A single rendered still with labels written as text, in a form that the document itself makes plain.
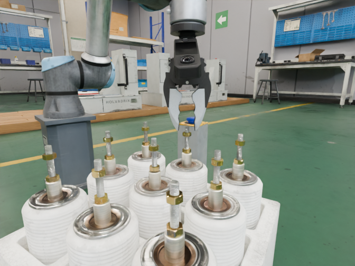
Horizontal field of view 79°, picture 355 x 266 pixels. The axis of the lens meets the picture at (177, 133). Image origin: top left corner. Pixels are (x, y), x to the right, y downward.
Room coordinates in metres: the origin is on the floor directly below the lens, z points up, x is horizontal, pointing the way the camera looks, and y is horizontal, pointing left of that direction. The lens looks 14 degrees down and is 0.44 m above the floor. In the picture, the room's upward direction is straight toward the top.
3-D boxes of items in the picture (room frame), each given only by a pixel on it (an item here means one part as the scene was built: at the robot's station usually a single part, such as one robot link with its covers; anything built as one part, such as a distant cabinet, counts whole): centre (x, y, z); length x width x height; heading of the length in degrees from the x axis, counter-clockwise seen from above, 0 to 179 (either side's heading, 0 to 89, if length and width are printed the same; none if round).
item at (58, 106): (0.88, 0.46, 0.35); 0.15 x 0.15 x 0.10
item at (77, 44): (6.32, 2.65, 1.38); 0.49 x 0.02 x 0.35; 132
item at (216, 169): (0.30, -0.06, 0.30); 0.01 x 0.01 x 0.08
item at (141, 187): (0.36, 0.04, 0.25); 0.08 x 0.08 x 0.01
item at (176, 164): (0.47, -0.02, 0.25); 0.08 x 0.08 x 0.01
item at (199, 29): (0.49, -0.02, 0.49); 0.09 x 0.08 x 0.12; 178
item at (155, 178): (0.36, 0.04, 0.26); 0.02 x 0.02 x 0.03
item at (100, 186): (0.26, 0.10, 0.30); 0.01 x 0.01 x 0.08
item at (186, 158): (0.47, -0.02, 0.26); 0.02 x 0.02 x 0.03
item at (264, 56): (4.57, -1.73, 0.87); 0.41 x 0.17 x 0.25; 132
